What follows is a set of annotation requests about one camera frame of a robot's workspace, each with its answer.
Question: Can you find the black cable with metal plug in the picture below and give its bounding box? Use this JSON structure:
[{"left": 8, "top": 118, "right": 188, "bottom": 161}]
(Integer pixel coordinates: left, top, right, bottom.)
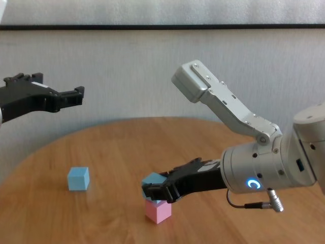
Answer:
[{"left": 226, "top": 188, "right": 285, "bottom": 213}]

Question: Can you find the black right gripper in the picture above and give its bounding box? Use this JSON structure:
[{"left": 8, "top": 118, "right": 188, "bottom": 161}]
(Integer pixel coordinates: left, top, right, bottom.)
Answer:
[{"left": 141, "top": 157, "right": 227, "bottom": 204}]

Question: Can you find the black wall rail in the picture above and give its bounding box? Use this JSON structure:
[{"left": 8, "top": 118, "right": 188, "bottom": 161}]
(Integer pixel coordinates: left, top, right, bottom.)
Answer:
[{"left": 0, "top": 24, "right": 325, "bottom": 32}]

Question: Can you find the light blue cube block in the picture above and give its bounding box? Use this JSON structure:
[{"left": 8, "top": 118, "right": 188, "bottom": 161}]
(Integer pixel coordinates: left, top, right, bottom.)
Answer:
[
  {"left": 67, "top": 167, "right": 90, "bottom": 192},
  {"left": 141, "top": 172, "right": 166, "bottom": 205}
]

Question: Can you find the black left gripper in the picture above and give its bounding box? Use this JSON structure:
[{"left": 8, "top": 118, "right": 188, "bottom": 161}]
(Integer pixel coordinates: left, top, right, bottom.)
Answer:
[{"left": 0, "top": 72, "right": 85, "bottom": 125}]

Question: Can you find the pink cube block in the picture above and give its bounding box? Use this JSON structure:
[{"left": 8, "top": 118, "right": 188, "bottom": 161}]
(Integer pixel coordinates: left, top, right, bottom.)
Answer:
[{"left": 145, "top": 199, "right": 173, "bottom": 225}]

